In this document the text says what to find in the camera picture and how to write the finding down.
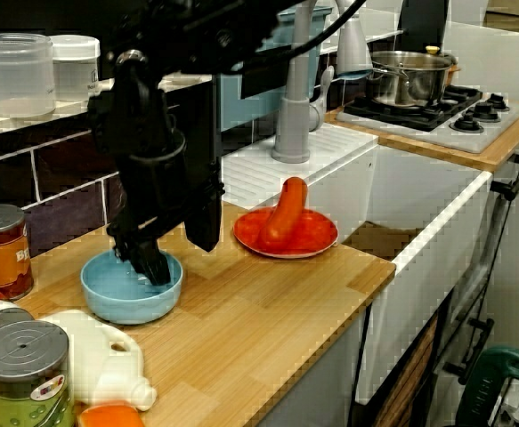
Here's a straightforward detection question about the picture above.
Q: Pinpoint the light blue bowl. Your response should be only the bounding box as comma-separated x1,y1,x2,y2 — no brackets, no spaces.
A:
79,249,184,326

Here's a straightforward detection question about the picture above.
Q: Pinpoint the black upright board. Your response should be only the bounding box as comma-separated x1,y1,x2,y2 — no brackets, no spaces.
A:
396,0,451,54

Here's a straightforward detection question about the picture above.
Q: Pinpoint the steel pot with lid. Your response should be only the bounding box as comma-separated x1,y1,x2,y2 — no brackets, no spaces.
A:
364,45,460,109

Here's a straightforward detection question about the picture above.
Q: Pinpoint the green clamp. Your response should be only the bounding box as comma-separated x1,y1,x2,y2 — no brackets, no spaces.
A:
454,346,519,427

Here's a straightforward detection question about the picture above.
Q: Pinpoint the red plate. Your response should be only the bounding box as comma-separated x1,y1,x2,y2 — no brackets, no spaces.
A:
232,206,340,260

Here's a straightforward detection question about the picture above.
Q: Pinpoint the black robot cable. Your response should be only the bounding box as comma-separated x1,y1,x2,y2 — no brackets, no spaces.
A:
240,0,369,63

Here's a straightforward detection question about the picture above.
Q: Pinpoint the white toy milk jug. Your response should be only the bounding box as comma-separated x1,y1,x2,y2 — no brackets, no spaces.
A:
36,310,158,413

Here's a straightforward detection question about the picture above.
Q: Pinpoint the clear plastic jar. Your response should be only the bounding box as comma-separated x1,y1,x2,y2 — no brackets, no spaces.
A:
0,33,58,119

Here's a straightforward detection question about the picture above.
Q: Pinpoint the white lidded labelled jar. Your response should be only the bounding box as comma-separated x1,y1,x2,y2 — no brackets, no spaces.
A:
50,34,101,103

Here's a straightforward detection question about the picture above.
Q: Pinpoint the white toy sink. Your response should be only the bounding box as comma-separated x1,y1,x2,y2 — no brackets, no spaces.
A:
221,122,494,406

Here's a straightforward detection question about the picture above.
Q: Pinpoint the orange beans can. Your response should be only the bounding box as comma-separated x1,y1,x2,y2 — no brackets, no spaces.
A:
0,203,35,302

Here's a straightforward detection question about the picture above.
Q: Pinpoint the orange toy sausage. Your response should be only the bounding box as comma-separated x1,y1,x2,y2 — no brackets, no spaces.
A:
257,176,309,254

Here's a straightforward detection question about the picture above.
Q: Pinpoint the grey toy stove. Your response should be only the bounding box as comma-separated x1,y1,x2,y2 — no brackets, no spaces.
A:
335,84,519,157

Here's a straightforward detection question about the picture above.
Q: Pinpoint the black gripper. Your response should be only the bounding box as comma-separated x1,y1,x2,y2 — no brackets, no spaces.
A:
106,128,223,286

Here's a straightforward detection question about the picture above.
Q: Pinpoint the grey toy faucet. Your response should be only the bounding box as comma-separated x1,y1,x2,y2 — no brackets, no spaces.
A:
271,0,374,165

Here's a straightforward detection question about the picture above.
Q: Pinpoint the green peas can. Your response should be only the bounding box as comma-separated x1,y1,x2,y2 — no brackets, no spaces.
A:
0,320,76,427

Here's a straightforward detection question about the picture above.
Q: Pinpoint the orange toy food block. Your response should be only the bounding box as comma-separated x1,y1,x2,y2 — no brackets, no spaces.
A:
77,401,147,427

